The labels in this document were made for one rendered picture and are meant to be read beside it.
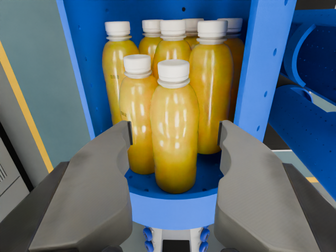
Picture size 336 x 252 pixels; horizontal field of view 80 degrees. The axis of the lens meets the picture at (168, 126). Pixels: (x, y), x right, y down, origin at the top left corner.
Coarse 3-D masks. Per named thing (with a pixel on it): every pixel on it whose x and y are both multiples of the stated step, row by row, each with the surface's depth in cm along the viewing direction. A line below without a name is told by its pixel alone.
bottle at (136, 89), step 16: (128, 80) 29; (144, 80) 29; (128, 96) 29; (144, 96) 29; (128, 112) 30; (144, 112) 29; (144, 128) 31; (144, 144) 32; (128, 160) 35; (144, 160) 34
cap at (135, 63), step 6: (132, 54) 30; (138, 54) 30; (144, 54) 30; (126, 60) 28; (132, 60) 27; (138, 60) 27; (144, 60) 28; (150, 60) 29; (126, 66) 28; (132, 66) 28; (138, 66) 28; (144, 66) 28; (150, 66) 29
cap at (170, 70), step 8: (160, 64) 24; (168, 64) 24; (176, 64) 24; (184, 64) 24; (160, 72) 24; (168, 72) 23; (176, 72) 23; (184, 72) 24; (168, 80) 24; (176, 80) 24
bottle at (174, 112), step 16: (160, 80) 25; (160, 96) 25; (176, 96) 24; (192, 96) 25; (160, 112) 25; (176, 112) 24; (192, 112) 25; (160, 128) 26; (176, 128) 25; (192, 128) 26; (160, 144) 27; (176, 144) 27; (192, 144) 28; (160, 160) 29; (176, 160) 28; (192, 160) 29; (160, 176) 31; (176, 176) 30; (192, 176) 31; (176, 192) 31
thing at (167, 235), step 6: (162, 234) 70; (168, 234) 70; (174, 234) 70; (180, 234) 70; (186, 234) 70; (162, 240) 68; (168, 240) 66; (174, 240) 66; (180, 240) 66; (186, 240) 66; (162, 246) 65; (168, 246) 65; (174, 246) 64; (180, 246) 64; (186, 246) 64
